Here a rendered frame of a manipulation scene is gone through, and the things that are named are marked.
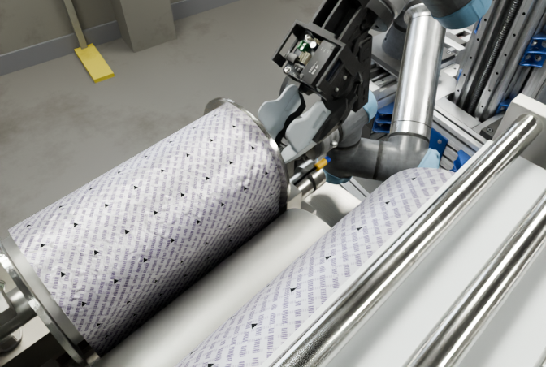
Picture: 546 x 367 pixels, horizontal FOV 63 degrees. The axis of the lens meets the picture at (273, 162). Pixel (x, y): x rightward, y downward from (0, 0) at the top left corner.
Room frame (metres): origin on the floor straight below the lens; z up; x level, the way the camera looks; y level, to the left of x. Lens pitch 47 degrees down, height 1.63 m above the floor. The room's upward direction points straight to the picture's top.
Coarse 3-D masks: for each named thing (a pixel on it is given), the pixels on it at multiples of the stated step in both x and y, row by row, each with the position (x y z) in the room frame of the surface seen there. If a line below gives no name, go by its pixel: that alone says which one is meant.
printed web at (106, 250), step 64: (192, 128) 0.34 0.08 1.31; (128, 192) 0.25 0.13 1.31; (192, 192) 0.26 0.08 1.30; (256, 192) 0.29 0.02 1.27; (384, 192) 0.19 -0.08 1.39; (64, 256) 0.19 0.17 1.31; (128, 256) 0.20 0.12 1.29; (192, 256) 0.23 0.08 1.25; (320, 256) 0.14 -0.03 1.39; (128, 320) 0.17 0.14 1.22; (256, 320) 0.10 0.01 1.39
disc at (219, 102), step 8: (208, 104) 0.40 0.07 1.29; (216, 104) 0.38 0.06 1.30; (224, 104) 0.37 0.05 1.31; (232, 104) 0.36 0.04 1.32; (208, 112) 0.40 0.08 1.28; (240, 112) 0.35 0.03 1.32; (248, 112) 0.35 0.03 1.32; (248, 120) 0.35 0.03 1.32; (256, 120) 0.34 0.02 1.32; (256, 128) 0.34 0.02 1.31; (264, 128) 0.33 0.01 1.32; (264, 136) 0.33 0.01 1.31; (272, 144) 0.32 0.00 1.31; (272, 152) 0.32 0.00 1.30; (280, 160) 0.31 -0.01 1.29; (280, 168) 0.31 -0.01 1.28; (280, 176) 0.31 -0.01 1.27; (288, 176) 0.31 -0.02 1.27; (288, 184) 0.30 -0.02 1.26; (280, 192) 0.31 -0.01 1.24; (288, 192) 0.30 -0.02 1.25; (280, 200) 0.31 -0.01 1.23
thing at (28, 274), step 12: (12, 240) 0.21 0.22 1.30; (12, 252) 0.19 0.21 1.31; (24, 264) 0.18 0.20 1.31; (24, 276) 0.17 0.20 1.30; (36, 276) 0.17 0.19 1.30; (36, 288) 0.17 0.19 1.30; (48, 300) 0.16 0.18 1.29; (48, 312) 0.15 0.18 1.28; (60, 312) 0.15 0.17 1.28; (60, 324) 0.15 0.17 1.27; (72, 324) 0.15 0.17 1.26; (72, 336) 0.15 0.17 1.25
